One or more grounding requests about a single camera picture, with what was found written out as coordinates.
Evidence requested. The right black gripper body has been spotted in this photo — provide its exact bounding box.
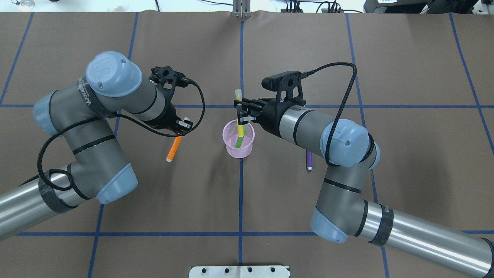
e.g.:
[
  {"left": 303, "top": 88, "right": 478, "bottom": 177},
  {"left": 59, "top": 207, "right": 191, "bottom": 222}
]
[{"left": 253, "top": 98, "right": 294, "bottom": 137}]

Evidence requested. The small electronics board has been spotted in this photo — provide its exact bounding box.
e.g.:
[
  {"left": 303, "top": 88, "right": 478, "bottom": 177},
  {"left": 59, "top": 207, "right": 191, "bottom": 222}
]
[{"left": 281, "top": 0, "right": 310, "bottom": 14}]

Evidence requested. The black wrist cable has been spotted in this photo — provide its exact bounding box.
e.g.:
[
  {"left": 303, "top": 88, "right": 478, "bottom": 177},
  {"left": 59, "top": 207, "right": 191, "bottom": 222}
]
[
  {"left": 301, "top": 63, "right": 375, "bottom": 166},
  {"left": 37, "top": 79, "right": 206, "bottom": 192}
]

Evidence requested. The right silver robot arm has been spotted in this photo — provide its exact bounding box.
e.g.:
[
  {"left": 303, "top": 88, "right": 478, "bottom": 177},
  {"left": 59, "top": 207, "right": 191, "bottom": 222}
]
[{"left": 235, "top": 97, "right": 493, "bottom": 278}]

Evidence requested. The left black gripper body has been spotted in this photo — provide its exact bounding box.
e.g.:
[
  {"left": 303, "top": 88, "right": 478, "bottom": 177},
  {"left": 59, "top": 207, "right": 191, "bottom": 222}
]
[{"left": 149, "top": 102, "right": 182, "bottom": 134}]

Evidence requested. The orange highlighter pen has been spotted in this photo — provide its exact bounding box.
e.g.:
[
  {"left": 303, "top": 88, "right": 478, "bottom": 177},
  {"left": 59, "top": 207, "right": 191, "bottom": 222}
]
[{"left": 166, "top": 136, "right": 183, "bottom": 163}]

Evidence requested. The black box with label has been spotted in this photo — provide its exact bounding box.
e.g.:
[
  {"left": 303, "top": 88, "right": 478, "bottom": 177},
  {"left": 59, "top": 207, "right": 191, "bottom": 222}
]
[{"left": 364, "top": 0, "right": 428, "bottom": 14}]

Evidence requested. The green highlighter pen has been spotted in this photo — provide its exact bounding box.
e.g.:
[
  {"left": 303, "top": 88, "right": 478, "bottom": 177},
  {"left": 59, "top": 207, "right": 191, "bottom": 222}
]
[{"left": 235, "top": 136, "right": 245, "bottom": 148}]

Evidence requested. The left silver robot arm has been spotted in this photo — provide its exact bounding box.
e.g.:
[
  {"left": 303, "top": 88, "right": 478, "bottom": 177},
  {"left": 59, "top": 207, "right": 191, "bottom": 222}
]
[{"left": 0, "top": 51, "right": 199, "bottom": 241}]

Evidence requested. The purple highlighter pen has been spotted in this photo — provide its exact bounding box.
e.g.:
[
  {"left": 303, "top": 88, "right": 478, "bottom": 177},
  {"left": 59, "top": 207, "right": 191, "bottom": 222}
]
[{"left": 306, "top": 150, "right": 313, "bottom": 171}]

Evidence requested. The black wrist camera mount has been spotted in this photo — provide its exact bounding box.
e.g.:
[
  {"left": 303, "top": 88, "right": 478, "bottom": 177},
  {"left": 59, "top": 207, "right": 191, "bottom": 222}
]
[
  {"left": 149, "top": 66, "right": 194, "bottom": 95},
  {"left": 261, "top": 71, "right": 306, "bottom": 106}
]

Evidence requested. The yellow highlighter pen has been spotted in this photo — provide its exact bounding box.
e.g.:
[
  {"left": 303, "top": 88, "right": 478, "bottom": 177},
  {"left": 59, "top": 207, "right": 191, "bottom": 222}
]
[{"left": 235, "top": 89, "right": 245, "bottom": 138}]

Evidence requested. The aluminium frame post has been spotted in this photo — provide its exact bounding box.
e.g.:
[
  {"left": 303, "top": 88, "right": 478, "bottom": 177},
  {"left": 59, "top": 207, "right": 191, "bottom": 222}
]
[{"left": 232, "top": 0, "right": 252, "bottom": 19}]

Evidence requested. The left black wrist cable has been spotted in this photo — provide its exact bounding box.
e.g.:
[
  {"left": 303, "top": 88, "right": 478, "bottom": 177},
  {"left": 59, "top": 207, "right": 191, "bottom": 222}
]
[{"left": 37, "top": 79, "right": 206, "bottom": 192}]

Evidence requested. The pink mesh pen holder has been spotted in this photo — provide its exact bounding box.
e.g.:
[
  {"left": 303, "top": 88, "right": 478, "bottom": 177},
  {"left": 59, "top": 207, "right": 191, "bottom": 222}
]
[{"left": 222, "top": 119, "right": 256, "bottom": 159}]

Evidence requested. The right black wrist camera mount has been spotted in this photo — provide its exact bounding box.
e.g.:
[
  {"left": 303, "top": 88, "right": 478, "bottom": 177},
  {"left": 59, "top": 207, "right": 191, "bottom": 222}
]
[{"left": 261, "top": 71, "right": 306, "bottom": 106}]

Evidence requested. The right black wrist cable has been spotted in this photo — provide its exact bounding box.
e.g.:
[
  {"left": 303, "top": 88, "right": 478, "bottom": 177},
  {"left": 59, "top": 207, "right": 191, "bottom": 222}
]
[{"left": 301, "top": 63, "right": 375, "bottom": 166}]

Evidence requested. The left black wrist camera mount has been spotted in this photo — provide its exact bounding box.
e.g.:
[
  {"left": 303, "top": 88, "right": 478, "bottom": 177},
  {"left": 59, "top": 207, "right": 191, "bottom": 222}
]
[{"left": 149, "top": 66, "right": 194, "bottom": 95}]

